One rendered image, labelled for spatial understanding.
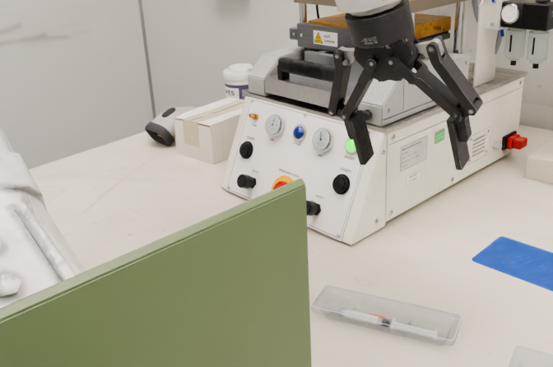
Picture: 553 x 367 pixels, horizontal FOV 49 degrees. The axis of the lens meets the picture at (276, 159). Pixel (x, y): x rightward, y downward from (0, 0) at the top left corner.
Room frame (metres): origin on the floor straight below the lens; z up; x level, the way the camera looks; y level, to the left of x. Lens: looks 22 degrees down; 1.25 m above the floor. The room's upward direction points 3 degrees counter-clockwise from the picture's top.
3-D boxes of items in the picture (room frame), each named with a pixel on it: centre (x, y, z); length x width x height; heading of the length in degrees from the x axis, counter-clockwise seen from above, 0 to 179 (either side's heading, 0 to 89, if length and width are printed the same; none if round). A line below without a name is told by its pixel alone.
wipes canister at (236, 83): (1.52, 0.08, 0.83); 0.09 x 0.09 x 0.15
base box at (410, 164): (1.14, -0.21, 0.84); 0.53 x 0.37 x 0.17; 132
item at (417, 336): (0.65, -0.13, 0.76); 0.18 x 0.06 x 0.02; 63
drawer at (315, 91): (1.13, -0.17, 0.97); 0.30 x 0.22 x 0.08; 132
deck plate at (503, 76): (1.18, -0.23, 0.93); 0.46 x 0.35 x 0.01; 132
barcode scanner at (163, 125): (1.43, 0.22, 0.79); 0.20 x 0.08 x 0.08; 135
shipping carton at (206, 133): (1.34, 0.12, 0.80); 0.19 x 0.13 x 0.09; 135
